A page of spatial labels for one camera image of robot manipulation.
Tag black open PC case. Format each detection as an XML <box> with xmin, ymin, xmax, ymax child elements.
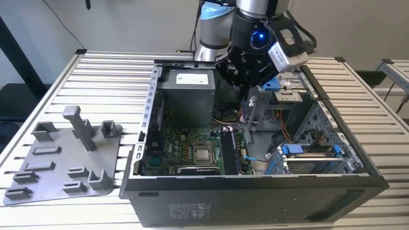
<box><xmin>119</xmin><ymin>58</ymin><xmax>391</xmax><ymax>228</ymax></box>

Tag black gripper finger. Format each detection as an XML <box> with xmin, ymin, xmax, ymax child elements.
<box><xmin>214</xmin><ymin>53</ymin><xmax>248</xmax><ymax>105</ymax></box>
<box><xmin>247</xmin><ymin>63</ymin><xmax>277</xmax><ymax>105</ymax></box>

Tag black slanted post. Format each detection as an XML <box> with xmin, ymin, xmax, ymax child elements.
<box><xmin>0</xmin><ymin>15</ymin><xmax>46</xmax><ymax>87</ymax></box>

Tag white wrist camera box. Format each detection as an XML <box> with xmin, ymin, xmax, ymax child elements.
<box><xmin>268</xmin><ymin>43</ymin><xmax>309</xmax><ymax>73</ymax></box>

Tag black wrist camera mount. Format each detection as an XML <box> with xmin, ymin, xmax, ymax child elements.
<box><xmin>271</xmin><ymin>21</ymin><xmax>317</xmax><ymax>58</ymax></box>

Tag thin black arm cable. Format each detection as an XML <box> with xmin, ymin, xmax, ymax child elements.
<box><xmin>191</xmin><ymin>0</ymin><xmax>206</xmax><ymax>51</ymax></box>

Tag dark black chair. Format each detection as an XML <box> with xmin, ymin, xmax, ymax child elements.
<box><xmin>0</xmin><ymin>83</ymin><xmax>48</xmax><ymax>144</ymax></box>

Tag black background box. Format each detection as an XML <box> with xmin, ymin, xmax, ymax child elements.
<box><xmin>355</xmin><ymin>70</ymin><xmax>388</xmax><ymax>89</ymax></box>

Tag black card with white print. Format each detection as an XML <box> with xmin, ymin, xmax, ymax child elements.
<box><xmin>172</xmin><ymin>166</ymin><xmax>223</xmax><ymax>177</ymax></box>

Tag grey power supply unit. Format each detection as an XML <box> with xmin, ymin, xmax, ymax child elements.
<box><xmin>158</xmin><ymin>69</ymin><xmax>216</xmax><ymax>128</ymax></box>

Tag thick black gripper cable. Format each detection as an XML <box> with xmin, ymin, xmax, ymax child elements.
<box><xmin>285</xmin><ymin>9</ymin><xmax>319</xmax><ymax>55</ymax></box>

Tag blue plastic drive carrier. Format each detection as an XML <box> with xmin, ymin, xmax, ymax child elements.
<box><xmin>263</xmin><ymin>78</ymin><xmax>281</xmax><ymax>92</ymax></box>

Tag disk bay with blue rails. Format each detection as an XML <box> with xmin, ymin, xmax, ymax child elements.
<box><xmin>265</xmin><ymin>142</ymin><xmax>364</xmax><ymax>175</ymax></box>

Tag metal CPU socket cover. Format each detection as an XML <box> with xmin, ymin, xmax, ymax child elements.
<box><xmin>191</xmin><ymin>142</ymin><xmax>219</xmax><ymax>166</ymax></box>

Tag black RAM stick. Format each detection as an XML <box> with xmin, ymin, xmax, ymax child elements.
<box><xmin>228</xmin><ymin>128</ymin><xmax>244</xmax><ymax>175</ymax></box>

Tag silver CPU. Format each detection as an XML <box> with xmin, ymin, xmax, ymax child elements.
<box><xmin>194</xmin><ymin>148</ymin><xmax>215</xmax><ymax>166</ymax></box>

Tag metal slat side table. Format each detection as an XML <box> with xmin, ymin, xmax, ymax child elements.
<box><xmin>373</xmin><ymin>58</ymin><xmax>409</xmax><ymax>96</ymax></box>

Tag yellow and white wire bundle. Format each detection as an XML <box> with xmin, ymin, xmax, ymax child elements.
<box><xmin>212</xmin><ymin>106</ymin><xmax>249</xmax><ymax>125</ymax></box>

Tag thin black wall cable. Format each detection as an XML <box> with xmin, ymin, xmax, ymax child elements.
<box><xmin>44</xmin><ymin>0</ymin><xmax>83</xmax><ymax>50</ymax></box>

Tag grey metal drive bay bracket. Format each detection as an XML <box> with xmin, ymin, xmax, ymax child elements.
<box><xmin>244</xmin><ymin>71</ymin><xmax>304</xmax><ymax>131</ymax></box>

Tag orange wires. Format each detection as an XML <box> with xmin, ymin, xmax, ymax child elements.
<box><xmin>280</xmin><ymin>109</ymin><xmax>293</xmax><ymax>144</ymax></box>

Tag grey plastic parts rack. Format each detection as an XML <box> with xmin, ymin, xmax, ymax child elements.
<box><xmin>2</xmin><ymin>105</ymin><xmax>124</xmax><ymax>206</ymax></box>

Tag green motherboard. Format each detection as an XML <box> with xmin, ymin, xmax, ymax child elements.
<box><xmin>142</xmin><ymin>126</ymin><xmax>253</xmax><ymax>177</ymax></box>

